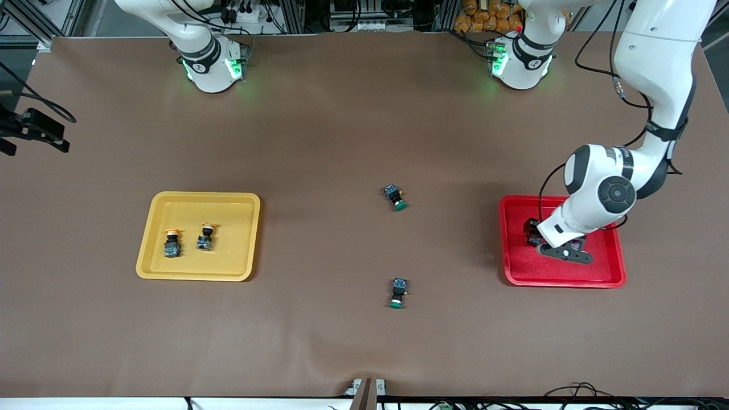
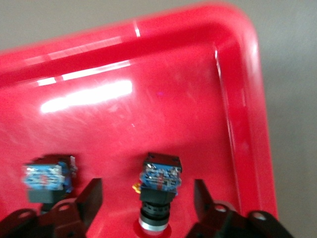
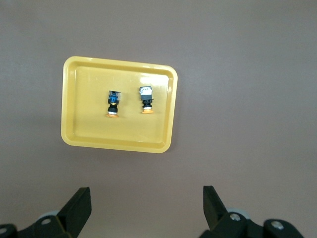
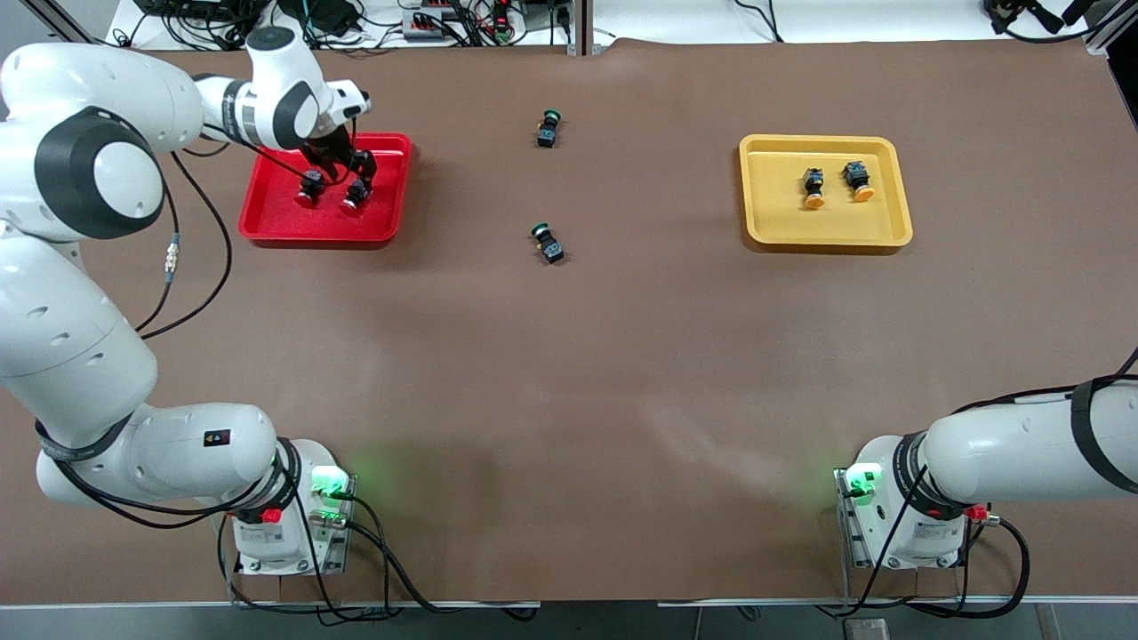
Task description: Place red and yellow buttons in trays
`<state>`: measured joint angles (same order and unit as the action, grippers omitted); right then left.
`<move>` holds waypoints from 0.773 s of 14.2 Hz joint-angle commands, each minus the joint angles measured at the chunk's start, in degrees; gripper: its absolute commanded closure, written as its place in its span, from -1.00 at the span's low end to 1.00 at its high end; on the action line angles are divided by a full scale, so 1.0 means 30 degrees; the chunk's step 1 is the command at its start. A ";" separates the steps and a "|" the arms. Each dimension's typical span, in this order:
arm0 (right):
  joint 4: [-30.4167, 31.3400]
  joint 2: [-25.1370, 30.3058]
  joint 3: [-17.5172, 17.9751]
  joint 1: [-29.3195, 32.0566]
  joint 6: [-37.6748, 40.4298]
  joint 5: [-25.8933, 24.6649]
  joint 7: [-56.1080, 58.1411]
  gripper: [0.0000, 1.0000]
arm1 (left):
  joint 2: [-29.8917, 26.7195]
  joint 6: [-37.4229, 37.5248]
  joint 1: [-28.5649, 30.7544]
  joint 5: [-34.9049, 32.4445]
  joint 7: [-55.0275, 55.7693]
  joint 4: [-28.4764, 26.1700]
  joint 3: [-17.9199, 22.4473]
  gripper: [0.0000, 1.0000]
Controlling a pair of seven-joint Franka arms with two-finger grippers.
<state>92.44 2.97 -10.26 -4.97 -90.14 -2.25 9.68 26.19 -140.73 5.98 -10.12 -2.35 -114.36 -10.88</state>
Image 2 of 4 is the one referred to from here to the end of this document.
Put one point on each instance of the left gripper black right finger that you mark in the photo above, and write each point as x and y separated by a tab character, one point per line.
223	223

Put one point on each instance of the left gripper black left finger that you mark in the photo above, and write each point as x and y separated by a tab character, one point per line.
62	220

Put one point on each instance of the red mushroom push button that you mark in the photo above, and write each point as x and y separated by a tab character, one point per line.
42	177
161	178

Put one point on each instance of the red plastic tray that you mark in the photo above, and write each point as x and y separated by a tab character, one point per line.
173	99

